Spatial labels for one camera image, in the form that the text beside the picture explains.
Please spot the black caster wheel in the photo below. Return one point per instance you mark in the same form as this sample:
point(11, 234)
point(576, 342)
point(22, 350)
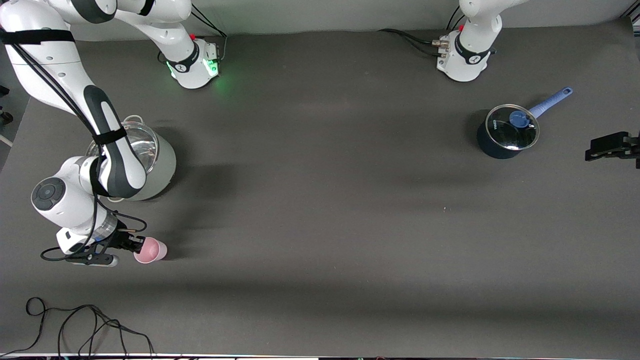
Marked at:
point(6, 118)

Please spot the dark blue saucepan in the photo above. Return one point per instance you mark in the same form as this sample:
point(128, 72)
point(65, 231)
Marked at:
point(492, 150)

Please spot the pink cup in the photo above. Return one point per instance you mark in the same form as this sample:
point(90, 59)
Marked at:
point(152, 251)

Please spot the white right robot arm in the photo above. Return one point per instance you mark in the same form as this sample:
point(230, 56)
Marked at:
point(60, 75)

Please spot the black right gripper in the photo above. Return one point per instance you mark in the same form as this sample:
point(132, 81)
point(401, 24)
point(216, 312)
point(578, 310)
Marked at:
point(121, 239)

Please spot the grey-green cooking pot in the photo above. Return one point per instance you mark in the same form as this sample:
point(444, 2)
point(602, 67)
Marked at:
point(162, 170)

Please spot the glass lid with blue knob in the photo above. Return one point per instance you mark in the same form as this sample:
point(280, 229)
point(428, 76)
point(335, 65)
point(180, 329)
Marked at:
point(500, 132)

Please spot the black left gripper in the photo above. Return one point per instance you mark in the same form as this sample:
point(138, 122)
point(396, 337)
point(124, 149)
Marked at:
point(611, 147)

